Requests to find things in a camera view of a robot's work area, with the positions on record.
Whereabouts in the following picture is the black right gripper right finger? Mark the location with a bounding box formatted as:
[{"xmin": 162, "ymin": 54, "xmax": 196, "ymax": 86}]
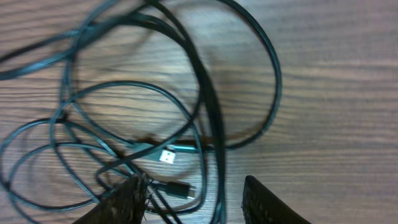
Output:
[{"xmin": 241, "ymin": 175, "xmax": 310, "ymax": 224}]

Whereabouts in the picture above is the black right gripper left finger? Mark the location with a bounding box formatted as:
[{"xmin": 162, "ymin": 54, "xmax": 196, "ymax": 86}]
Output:
[{"xmin": 73, "ymin": 175, "xmax": 149, "ymax": 224}]

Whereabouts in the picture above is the thin black USB cable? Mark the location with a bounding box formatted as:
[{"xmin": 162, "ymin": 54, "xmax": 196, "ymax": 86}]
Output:
[{"xmin": 0, "ymin": 0, "xmax": 208, "ymax": 224}]

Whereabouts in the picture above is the thick black USB cable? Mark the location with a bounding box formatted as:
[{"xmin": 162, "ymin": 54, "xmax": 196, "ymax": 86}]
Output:
[{"xmin": 0, "ymin": 0, "xmax": 283, "ymax": 224}]

